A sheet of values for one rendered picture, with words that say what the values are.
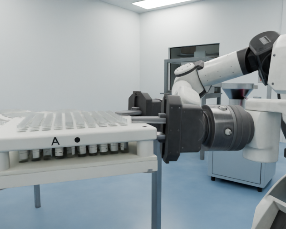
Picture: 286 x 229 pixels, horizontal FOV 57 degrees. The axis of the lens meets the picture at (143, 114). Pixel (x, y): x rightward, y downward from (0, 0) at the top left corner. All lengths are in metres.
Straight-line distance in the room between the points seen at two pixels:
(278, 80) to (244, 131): 0.34
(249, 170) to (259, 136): 2.55
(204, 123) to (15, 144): 0.30
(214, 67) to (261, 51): 0.16
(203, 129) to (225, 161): 2.66
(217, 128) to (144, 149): 0.14
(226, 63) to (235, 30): 5.00
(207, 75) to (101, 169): 0.66
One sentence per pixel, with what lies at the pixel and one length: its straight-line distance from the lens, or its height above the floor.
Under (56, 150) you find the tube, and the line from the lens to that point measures 0.43.
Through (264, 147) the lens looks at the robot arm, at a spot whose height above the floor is 1.04.
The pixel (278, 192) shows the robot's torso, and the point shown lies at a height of 0.84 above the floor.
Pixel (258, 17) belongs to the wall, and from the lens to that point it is 5.88.
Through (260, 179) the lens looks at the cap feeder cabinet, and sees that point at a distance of 3.07.
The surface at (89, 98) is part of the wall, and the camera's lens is 5.84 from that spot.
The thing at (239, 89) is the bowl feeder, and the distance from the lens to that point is 3.15.
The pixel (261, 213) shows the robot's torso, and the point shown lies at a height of 0.79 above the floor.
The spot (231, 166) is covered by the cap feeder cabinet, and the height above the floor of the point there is 0.22.
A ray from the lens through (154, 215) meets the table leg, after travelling 1.54.
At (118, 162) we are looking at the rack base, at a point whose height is 1.04.
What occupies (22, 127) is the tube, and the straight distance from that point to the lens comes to 0.43.
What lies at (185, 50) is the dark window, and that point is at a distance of 6.49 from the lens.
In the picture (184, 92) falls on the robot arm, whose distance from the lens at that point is 0.76.
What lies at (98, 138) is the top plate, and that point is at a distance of 0.39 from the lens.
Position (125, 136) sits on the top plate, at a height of 1.08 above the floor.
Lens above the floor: 1.16
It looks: 7 degrees down
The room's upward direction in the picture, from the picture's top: straight up
